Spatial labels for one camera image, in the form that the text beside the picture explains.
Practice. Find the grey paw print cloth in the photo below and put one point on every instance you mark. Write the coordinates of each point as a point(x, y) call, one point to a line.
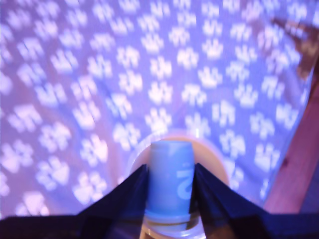
point(99, 74)

